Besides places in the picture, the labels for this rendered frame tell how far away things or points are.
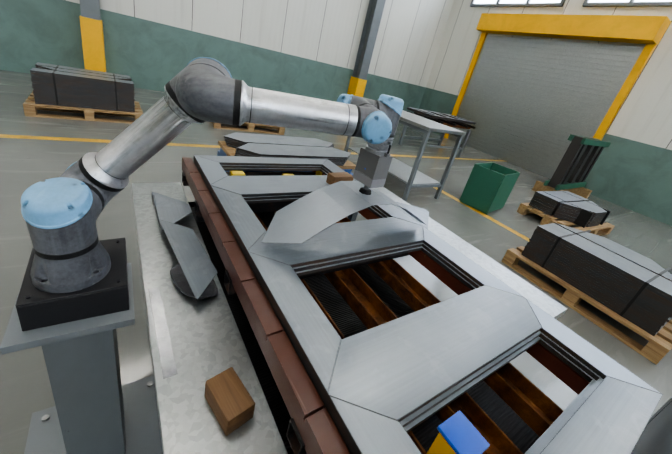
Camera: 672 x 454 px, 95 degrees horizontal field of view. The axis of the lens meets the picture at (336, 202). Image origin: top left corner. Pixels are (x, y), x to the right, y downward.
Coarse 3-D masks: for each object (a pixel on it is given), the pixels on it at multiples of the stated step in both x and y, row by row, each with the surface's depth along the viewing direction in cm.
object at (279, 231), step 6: (276, 216) 95; (276, 222) 93; (282, 222) 92; (270, 228) 91; (276, 228) 91; (282, 228) 90; (288, 228) 90; (270, 234) 89; (276, 234) 89; (282, 234) 88; (288, 234) 88; (294, 234) 87; (276, 240) 87; (282, 240) 86; (288, 240) 86; (294, 240) 85; (300, 240) 85
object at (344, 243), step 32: (224, 192) 116; (256, 224) 100; (352, 224) 115; (384, 224) 122; (416, 224) 128; (288, 256) 89; (320, 256) 92; (352, 256) 98; (384, 256) 105; (512, 352) 76; (320, 384) 57; (416, 416) 56; (352, 448) 49
